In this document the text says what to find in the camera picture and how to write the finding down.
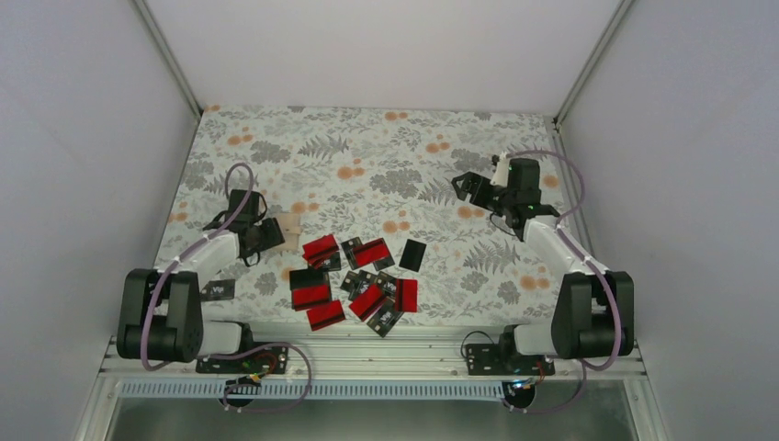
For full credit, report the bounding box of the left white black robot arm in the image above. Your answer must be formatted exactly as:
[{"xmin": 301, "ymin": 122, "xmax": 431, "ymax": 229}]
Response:
[{"xmin": 116, "ymin": 190, "xmax": 285, "ymax": 372}]

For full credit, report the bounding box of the black red card left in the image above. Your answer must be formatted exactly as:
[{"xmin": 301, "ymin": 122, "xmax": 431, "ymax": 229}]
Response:
[{"xmin": 289, "ymin": 268, "xmax": 332, "ymax": 311}]

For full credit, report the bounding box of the red card bottom centre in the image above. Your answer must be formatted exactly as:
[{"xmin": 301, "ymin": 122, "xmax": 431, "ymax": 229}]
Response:
[{"xmin": 349, "ymin": 284, "xmax": 386, "ymax": 322}]

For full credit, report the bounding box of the black chip cards cluster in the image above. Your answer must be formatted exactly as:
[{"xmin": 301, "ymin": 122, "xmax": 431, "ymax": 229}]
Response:
[{"xmin": 340, "ymin": 270, "xmax": 397, "ymax": 300}]

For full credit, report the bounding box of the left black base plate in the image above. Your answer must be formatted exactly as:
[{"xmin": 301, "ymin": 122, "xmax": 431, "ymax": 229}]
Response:
[{"xmin": 195, "ymin": 346, "xmax": 288, "ymax": 376}]

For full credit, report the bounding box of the floral patterned table mat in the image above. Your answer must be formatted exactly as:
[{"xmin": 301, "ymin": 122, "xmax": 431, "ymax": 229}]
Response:
[{"xmin": 155, "ymin": 105, "xmax": 568, "ymax": 326}]

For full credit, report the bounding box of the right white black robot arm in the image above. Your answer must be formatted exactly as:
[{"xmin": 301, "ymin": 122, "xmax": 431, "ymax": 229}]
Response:
[{"xmin": 452, "ymin": 156, "xmax": 635, "ymax": 374}]

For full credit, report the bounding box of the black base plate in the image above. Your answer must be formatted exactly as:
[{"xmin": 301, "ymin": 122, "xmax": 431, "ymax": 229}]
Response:
[
  {"xmin": 195, "ymin": 346, "xmax": 288, "ymax": 376},
  {"xmin": 464, "ymin": 344, "xmax": 556, "ymax": 376}
]

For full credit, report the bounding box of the red card right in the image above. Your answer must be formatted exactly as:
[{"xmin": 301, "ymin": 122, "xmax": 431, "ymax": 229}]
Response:
[{"xmin": 395, "ymin": 278, "xmax": 418, "ymax": 312}]

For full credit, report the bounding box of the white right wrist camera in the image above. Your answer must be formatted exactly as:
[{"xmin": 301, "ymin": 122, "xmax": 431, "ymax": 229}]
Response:
[{"xmin": 490, "ymin": 153, "xmax": 510, "ymax": 188}]

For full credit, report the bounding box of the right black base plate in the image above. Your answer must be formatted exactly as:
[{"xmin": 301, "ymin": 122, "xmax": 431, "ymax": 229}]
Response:
[{"xmin": 464, "ymin": 344, "xmax": 556, "ymax": 376}]

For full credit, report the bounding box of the red card upper left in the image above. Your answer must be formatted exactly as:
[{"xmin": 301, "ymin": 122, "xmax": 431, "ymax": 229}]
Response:
[{"xmin": 302, "ymin": 234, "xmax": 339, "ymax": 267}]

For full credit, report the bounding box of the red card bottom left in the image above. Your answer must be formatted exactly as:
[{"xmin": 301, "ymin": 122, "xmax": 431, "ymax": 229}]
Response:
[{"xmin": 307, "ymin": 300, "xmax": 345, "ymax": 332}]

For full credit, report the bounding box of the red black card centre top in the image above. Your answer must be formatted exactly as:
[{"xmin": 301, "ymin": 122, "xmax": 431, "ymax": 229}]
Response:
[{"xmin": 341, "ymin": 238, "xmax": 395, "ymax": 271}]

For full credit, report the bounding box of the plain black card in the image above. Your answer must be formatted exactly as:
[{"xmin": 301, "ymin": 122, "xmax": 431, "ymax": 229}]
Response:
[{"xmin": 399, "ymin": 239, "xmax": 427, "ymax": 272}]

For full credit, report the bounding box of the aluminium rail frame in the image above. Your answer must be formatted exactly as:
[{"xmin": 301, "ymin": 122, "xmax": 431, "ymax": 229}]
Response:
[{"xmin": 76, "ymin": 324, "xmax": 667, "ymax": 440}]

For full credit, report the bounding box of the black card by left arm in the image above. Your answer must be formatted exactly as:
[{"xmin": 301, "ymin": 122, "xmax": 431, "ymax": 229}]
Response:
[{"xmin": 200, "ymin": 279, "xmax": 236, "ymax": 301}]

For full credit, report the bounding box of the beige leather card holder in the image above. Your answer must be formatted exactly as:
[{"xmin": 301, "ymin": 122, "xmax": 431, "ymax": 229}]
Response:
[{"xmin": 270, "ymin": 212, "xmax": 302, "ymax": 252}]

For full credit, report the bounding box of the black logo card bottom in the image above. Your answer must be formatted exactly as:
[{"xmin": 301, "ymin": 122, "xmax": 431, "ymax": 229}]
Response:
[{"xmin": 366, "ymin": 302, "xmax": 403, "ymax": 338}]

